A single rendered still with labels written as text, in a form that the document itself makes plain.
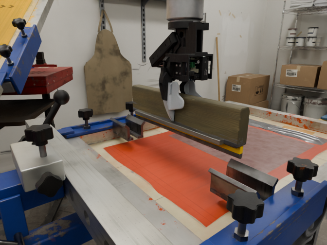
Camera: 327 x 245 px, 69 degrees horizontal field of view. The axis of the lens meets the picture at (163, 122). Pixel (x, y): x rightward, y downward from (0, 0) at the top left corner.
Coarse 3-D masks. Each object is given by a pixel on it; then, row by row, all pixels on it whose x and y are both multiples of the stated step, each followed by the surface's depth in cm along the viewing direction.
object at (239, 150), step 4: (152, 120) 65; (172, 128) 59; (184, 132) 56; (204, 140) 51; (216, 144) 49; (224, 144) 47; (224, 148) 47; (228, 148) 46; (232, 148) 46; (236, 148) 45; (240, 148) 44; (236, 152) 45; (240, 152) 45
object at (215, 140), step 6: (138, 114) 65; (144, 114) 63; (150, 114) 62; (156, 120) 59; (162, 120) 58; (168, 120) 57; (174, 126) 54; (180, 126) 53; (186, 126) 53; (186, 132) 52; (192, 132) 50; (198, 132) 49; (204, 132) 49; (204, 138) 48; (210, 138) 46; (216, 138) 46
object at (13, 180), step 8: (0, 176) 39; (8, 176) 39; (16, 176) 39; (0, 184) 37; (8, 184) 37; (16, 184) 37; (0, 192) 35; (8, 192) 36; (16, 192) 37; (24, 192) 37; (32, 192) 38; (24, 200) 38; (32, 200) 38; (40, 200) 39; (48, 200) 40; (24, 208) 38
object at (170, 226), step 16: (256, 112) 102; (272, 112) 96; (112, 128) 77; (144, 128) 84; (320, 128) 83; (80, 144) 64; (96, 160) 55; (112, 176) 49; (320, 176) 49; (128, 192) 43; (144, 192) 43; (144, 208) 39; (160, 208) 39; (160, 224) 36; (176, 224) 36; (176, 240) 33; (192, 240) 33
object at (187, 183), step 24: (264, 144) 73; (288, 144) 73; (312, 144) 73; (168, 168) 59; (192, 168) 59; (216, 168) 59; (264, 168) 59; (168, 192) 49; (192, 192) 49; (216, 216) 42
